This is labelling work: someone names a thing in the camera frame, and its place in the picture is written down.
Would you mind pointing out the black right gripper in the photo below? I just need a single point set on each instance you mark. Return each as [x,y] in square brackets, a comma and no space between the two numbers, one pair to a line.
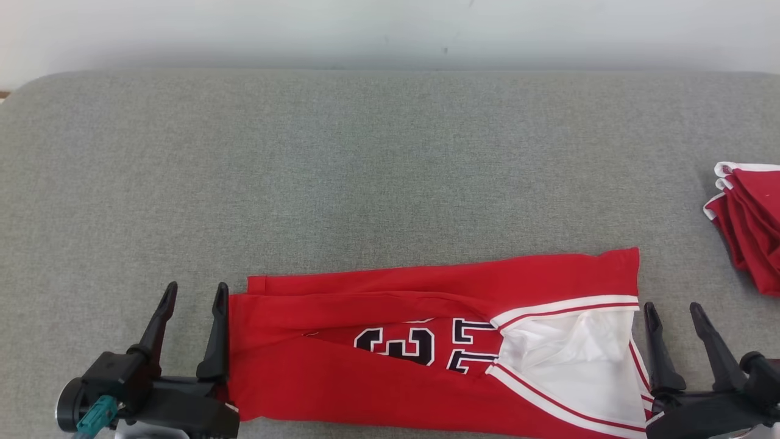
[701,417]

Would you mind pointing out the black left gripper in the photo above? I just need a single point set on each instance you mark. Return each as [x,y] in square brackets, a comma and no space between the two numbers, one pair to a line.
[189,408]

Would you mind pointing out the red basketball jersey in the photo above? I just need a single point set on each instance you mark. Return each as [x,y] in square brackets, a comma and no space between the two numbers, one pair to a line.
[365,390]

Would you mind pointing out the stack of red jerseys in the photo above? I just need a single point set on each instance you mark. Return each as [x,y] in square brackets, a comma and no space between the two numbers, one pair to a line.
[755,225]

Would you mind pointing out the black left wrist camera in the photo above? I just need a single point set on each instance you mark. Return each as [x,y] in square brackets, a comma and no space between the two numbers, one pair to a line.
[116,378]

